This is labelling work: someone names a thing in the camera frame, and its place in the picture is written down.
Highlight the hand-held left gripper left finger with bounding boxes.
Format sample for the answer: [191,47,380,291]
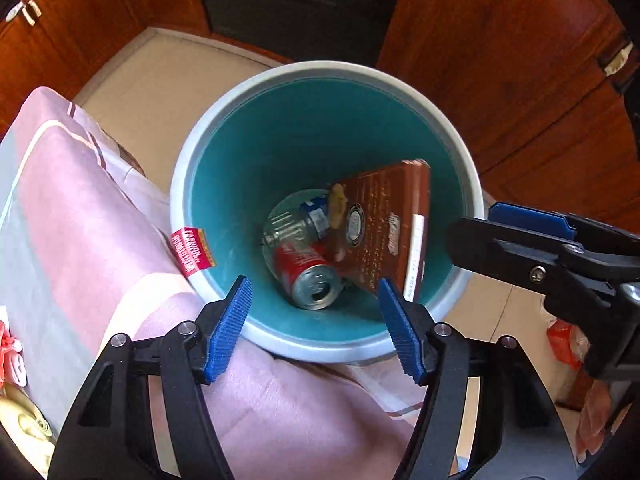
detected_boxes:
[47,276,253,480]

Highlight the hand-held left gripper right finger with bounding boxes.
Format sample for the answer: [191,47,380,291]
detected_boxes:
[377,278,581,480]

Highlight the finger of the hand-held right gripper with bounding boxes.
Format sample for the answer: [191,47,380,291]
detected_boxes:
[446,216,640,381]
[488,202,640,268]

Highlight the brown printed box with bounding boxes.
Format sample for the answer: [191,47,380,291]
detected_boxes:
[327,159,432,302]

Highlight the grey bin with teal inside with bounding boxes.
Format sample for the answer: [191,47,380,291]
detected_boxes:
[169,61,485,365]

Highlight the red paper label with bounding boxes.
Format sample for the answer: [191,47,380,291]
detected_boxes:
[170,227,219,277]

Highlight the red soda can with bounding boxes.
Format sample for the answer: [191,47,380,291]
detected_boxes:
[274,242,346,310]

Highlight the orange plastic bag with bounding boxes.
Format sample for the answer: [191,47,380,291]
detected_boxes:
[546,317,588,372]

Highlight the wooden cabinet door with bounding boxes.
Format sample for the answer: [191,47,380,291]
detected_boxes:
[375,0,640,221]

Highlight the white cabinet latch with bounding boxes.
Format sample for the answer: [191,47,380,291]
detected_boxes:
[597,40,636,79]

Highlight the pink checked blanket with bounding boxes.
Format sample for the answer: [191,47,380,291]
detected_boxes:
[0,86,436,480]

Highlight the red pink crumpled wrapper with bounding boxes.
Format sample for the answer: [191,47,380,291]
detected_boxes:
[0,319,27,387]

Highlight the pale yellow scraps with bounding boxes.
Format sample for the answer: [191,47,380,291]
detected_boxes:
[0,389,57,444]

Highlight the wooden cabinet with drawers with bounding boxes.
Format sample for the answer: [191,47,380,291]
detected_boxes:
[0,0,211,126]

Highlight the white cabinet handles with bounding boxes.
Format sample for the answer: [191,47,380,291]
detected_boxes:
[6,0,45,27]

